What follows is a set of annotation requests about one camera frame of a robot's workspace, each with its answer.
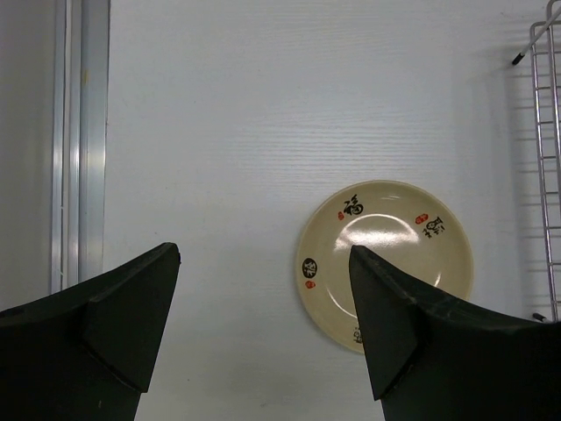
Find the aluminium table frame rail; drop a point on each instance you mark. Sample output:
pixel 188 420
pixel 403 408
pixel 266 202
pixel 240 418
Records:
pixel 80 111

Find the chrome wire dish rack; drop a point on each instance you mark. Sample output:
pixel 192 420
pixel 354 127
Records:
pixel 542 54

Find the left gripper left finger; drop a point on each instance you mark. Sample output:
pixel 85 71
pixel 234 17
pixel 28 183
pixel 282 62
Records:
pixel 89 351

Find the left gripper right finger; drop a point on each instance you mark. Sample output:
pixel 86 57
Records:
pixel 433 356

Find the beige printed plate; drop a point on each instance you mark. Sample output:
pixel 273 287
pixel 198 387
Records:
pixel 400 222

